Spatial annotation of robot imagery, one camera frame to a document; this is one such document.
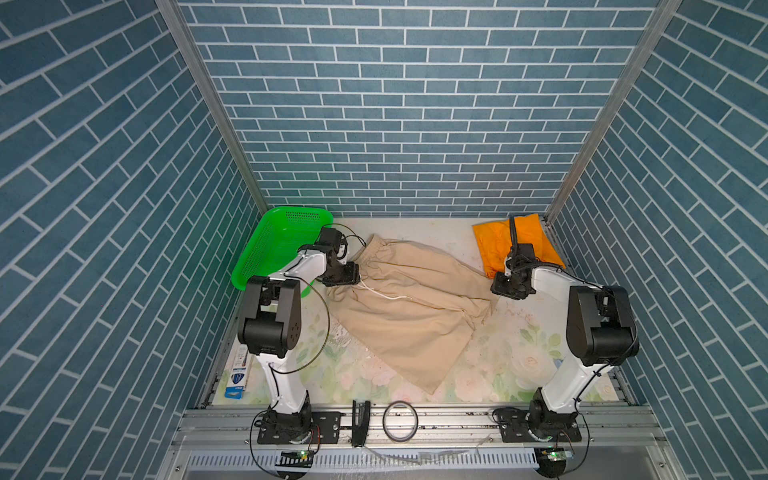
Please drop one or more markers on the right corner aluminium post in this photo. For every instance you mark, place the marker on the right corner aluminium post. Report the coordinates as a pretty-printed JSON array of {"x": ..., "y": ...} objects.
[{"x": 656, "y": 26}]

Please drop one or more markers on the right circuit board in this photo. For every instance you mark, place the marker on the right circuit board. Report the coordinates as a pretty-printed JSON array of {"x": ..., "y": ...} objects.
[{"x": 552, "y": 458}]

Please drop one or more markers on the left corner aluminium post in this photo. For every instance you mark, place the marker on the left corner aluminium post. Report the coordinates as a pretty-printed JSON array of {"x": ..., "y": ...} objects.
[{"x": 180, "y": 31}]

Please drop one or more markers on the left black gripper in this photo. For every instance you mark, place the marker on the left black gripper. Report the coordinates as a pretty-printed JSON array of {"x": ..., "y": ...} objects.
[{"x": 352, "y": 274}]

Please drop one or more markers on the corner aluminium post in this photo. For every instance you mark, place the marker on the corner aluminium post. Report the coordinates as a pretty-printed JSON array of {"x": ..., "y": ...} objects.
[
  {"x": 656, "y": 26},
  {"x": 180, "y": 31}
]

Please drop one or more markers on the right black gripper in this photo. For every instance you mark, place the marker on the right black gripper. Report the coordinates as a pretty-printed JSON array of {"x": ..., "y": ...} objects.
[{"x": 497, "y": 287}]

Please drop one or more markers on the white blue paper box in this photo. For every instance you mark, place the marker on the white blue paper box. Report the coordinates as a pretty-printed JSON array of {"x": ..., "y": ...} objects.
[{"x": 239, "y": 370}]

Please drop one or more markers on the orange shorts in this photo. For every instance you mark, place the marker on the orange shorts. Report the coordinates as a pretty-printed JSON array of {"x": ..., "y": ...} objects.
[{"x": 494, "y": 241}]

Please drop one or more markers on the beige shorts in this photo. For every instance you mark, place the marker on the beige shorts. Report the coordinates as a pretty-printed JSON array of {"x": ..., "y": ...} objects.
[{"x": 415, "y": 307}]

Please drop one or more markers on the green plastic basket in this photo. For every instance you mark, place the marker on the green plastic basket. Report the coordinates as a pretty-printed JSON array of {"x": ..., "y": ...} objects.
[{"x": 276, "y": 240}]

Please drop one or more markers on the circuit board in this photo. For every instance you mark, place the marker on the circuit board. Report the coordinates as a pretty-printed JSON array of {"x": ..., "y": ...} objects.
[
  {"x": 552, "y": 458},
  {"x": 295, "y": 459}
]

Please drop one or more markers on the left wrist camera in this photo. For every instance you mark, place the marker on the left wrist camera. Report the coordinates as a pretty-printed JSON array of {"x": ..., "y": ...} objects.
[{"x": 332, "y": 241}]

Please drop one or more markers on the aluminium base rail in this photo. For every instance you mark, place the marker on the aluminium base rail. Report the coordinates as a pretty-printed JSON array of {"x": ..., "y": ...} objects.
[{"x": 430, "y": 441}]

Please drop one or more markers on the black clamp bracket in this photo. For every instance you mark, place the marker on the black clamp bracket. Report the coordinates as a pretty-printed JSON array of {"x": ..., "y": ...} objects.
[{"x": 360, "y": 422}]

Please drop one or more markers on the left circuit board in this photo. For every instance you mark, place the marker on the left circuit board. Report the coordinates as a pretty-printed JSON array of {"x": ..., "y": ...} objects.
[{"x": 295, "y": 459}]

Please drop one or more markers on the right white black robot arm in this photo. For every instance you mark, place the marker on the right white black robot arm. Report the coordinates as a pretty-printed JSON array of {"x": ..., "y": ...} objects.
[{"x": 600, "y": 333}]

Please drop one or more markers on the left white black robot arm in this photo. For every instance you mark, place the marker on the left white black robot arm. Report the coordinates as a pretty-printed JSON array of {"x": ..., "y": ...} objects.
[{"x": 270, "y": 326}]

